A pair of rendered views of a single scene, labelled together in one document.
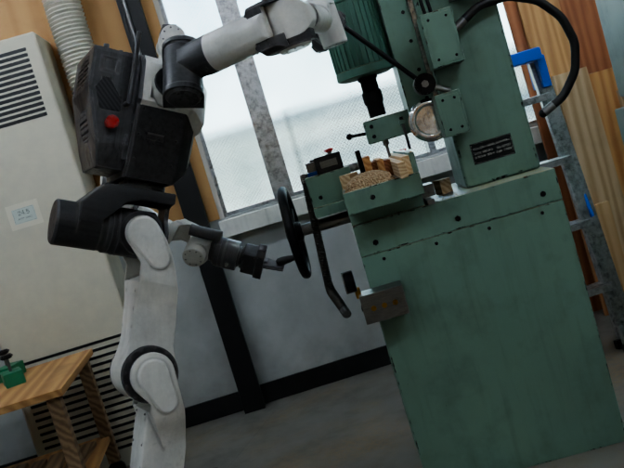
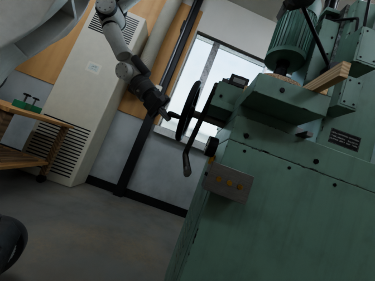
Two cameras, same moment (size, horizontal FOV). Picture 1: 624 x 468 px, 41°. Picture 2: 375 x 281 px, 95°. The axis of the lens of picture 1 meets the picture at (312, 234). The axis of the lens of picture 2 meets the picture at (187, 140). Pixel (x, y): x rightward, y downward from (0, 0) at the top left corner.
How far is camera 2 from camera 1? 1.81 m
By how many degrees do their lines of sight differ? 12
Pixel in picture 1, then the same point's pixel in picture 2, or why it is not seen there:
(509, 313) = (310, 262)
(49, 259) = (89, 87)
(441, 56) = (363, 56)
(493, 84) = (367, 103)
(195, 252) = (125, 66)
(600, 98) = not seen: hidden behind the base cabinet
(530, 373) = not seen: outside the picture
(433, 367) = (224, 261)
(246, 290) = (147, 153)
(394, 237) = (261, 141)
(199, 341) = (118, 158)
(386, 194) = (294, 96)
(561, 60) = not seen: hidden behind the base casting
